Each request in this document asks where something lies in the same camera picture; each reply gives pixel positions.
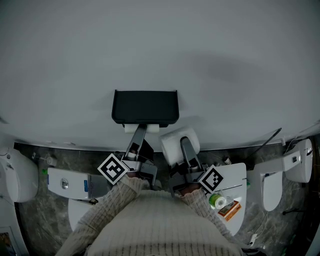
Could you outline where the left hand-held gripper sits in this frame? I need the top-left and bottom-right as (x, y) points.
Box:
(97, 124), (159, 187)

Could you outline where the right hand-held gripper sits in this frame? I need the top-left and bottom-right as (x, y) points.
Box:
(167, 136), (225, 198)

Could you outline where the white toilet paper roll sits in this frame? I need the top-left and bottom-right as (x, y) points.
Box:
(159, 127), (201, 167)

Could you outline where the person's left forearm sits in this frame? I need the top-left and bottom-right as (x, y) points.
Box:
(56, 176), (151, 256)

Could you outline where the person's right forearm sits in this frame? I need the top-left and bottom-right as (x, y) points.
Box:
(179, 187), (246, 251)

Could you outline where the black wall paper holder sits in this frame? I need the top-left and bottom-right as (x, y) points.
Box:
(111, 89), (180, 128)

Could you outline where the white flat-lid smart toilet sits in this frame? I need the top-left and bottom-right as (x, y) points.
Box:
(204, 162), (248, 237)

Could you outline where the white two-piece toilet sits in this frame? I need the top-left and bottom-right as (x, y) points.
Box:
(46, 166), (112, 232)

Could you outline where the white toilet with box tank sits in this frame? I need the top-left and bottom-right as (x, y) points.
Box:
(247, 149), (301, 212)

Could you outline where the toilet brush with holder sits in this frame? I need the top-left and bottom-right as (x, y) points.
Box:
(31, 152), (58, 167)

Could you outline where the white rounded smart toilet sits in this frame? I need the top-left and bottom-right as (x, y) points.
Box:
(284, 138), (314, 185)

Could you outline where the green roll with white core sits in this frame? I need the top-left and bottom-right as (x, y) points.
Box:
(208, 192), (228, 210)

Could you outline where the orange and white box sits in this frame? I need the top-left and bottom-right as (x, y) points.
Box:
(217, 200), (243, 223)

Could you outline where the black rod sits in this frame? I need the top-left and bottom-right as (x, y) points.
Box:
(247, 127), (283, 158)

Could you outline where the person's torso in knit sweater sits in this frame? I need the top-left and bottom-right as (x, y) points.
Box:
(87, 188), (245, 256)

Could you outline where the white cable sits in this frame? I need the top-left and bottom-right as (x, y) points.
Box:
(256, 212), (269, 236)

